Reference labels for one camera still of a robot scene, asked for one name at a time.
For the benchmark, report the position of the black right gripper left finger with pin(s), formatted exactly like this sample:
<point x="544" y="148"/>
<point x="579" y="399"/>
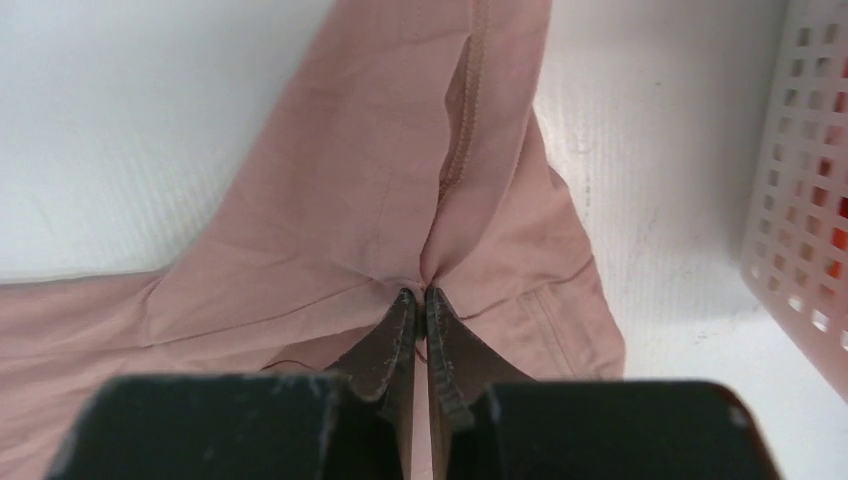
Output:
<point x="372" y="434"/>

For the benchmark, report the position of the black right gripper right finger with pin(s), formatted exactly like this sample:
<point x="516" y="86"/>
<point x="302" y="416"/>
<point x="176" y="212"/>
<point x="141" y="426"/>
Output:
<point x="461" y="367"/>

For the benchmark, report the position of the dusty pink graphic t-shirt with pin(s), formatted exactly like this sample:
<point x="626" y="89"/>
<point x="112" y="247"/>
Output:
<point x="405" y="152"/>

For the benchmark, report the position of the white plastic laundry basket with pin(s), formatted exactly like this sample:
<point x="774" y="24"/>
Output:
<point x="785" y="245"/>

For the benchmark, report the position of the orange t-shirt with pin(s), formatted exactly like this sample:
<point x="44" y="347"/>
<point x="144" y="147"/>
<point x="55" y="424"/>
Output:
<point x="832" y="169"/>

